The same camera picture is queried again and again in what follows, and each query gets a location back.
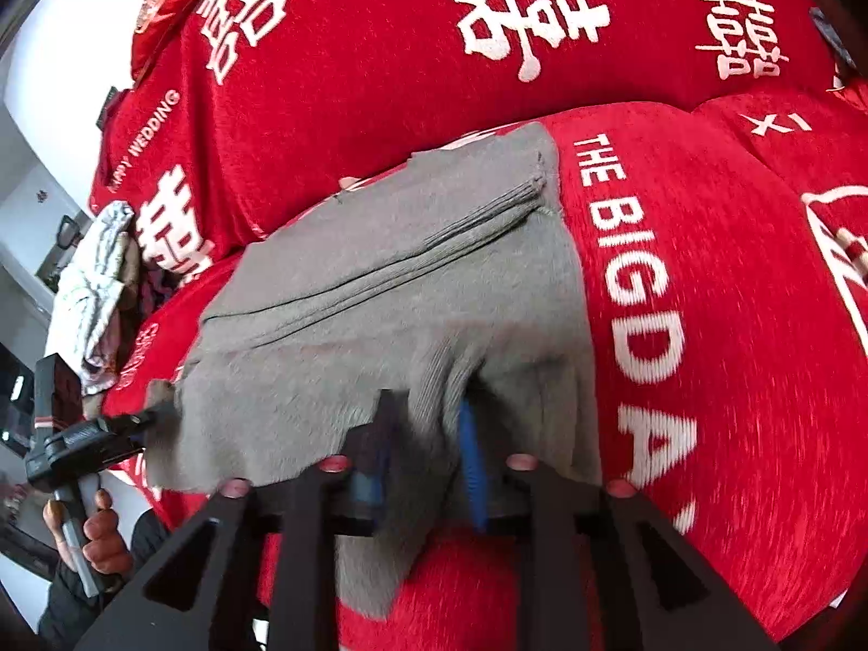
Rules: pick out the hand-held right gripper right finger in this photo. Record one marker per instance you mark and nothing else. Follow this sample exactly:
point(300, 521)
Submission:
point(475, 468)

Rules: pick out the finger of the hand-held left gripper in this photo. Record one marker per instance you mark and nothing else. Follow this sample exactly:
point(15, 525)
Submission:
point(139, 420)

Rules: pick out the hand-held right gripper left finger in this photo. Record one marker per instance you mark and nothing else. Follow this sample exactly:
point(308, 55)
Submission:
point(369, 475)

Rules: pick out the grey knit sweater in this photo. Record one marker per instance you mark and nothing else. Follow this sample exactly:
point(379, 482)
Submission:
point(407, 285)

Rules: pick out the person's left forearm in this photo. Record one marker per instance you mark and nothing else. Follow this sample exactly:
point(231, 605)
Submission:
point(81, 617)

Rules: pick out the person's left hand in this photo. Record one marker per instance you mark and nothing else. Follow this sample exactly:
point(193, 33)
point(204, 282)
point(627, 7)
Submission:
point(108, 542)

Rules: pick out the light grey crumpled cloth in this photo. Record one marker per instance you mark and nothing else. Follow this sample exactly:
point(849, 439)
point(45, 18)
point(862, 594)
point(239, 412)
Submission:
point(88, 298)

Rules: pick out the red printed blanket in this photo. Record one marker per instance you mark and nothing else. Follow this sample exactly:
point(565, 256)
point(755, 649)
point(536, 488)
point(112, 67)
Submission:
point(678, 386)

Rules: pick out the red embroidered cushion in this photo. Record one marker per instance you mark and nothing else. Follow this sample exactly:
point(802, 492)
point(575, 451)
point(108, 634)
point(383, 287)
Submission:
point(169, 7)

